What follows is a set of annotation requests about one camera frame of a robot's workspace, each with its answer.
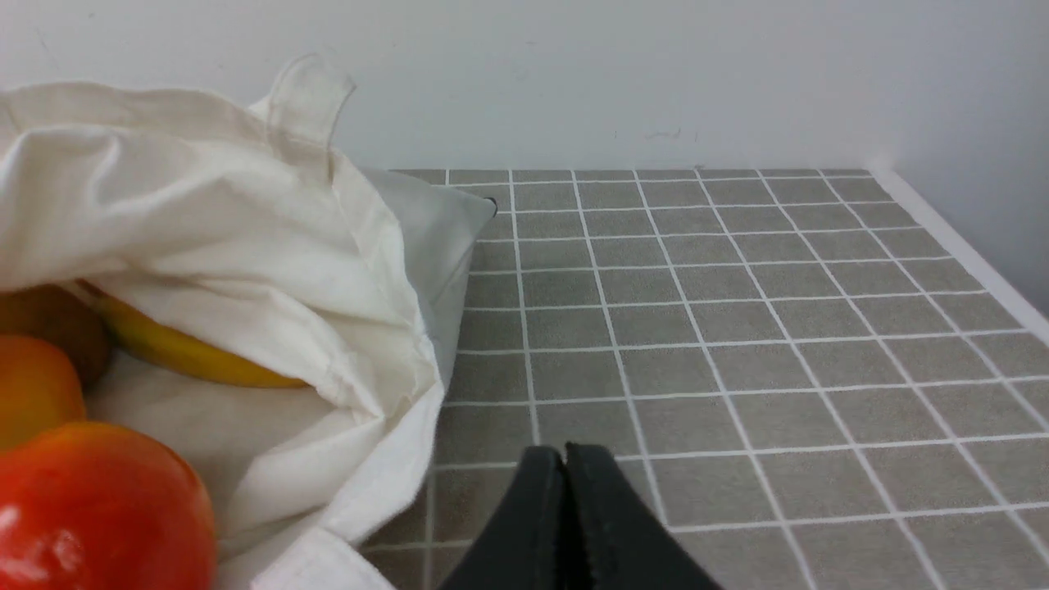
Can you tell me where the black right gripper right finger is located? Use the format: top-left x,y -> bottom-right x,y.
565,442 -> 720,589

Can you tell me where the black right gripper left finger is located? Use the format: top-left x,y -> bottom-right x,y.
441,446 -> 566,589

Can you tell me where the red tomato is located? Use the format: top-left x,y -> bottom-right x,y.
1,422 -> 217,589

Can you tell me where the red yellow apple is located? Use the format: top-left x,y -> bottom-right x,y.
1,334 -> 87,452

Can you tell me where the white cloth tote bag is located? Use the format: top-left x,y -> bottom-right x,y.
2,55 -> 497,589

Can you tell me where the yellow banana in bag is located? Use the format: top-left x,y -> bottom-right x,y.
76,279 -> 308,389

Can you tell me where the brown kiwi fruit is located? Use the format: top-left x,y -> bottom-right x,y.
1,285 -> 112,389

